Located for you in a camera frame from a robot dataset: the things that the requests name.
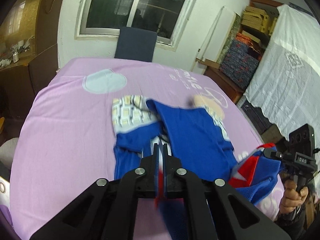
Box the sliding glass window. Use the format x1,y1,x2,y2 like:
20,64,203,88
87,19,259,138
76,0,196,51

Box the white lace curtain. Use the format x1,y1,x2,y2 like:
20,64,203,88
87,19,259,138
245,4,319,147

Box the low wooden side cabinet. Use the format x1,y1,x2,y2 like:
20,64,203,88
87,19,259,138
204,67,244,104

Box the white board against wall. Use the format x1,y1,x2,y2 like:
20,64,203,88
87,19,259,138
191,6,236,74

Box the stack of cardboard boxes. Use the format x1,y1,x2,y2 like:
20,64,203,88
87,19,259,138
241,6,278,36

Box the dark patterned gift boxes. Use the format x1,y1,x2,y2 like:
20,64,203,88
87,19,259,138
220,33,262,90

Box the pink printed bed sheet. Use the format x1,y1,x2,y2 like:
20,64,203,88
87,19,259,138
9,56,286,239

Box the dark blue chair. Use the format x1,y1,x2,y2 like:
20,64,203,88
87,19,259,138
114,27,157,62

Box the wooden glass display cabinet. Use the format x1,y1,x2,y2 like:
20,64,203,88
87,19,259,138
1,0,62,120

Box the blue red white hoodie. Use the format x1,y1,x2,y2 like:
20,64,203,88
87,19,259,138
111,94,284,240

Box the person's right hand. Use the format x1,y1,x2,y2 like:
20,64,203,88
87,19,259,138
279,179,309,214

